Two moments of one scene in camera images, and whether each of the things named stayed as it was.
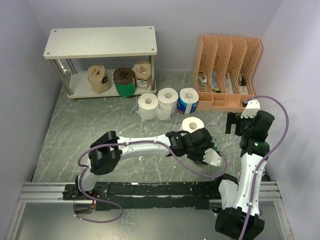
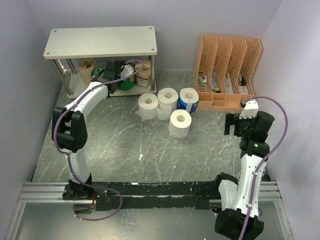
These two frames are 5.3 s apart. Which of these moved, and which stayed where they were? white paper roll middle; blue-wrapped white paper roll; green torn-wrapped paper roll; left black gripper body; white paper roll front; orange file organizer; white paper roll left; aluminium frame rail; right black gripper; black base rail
Moved: white paper roll front; left black gripper body; green torn-wrapped paper roll
Stayed: black base rail; aluminium frame rail; white paper roll middle; orange file organizer; right black gripper; blue-wrapped white paper roll; white paper roll left
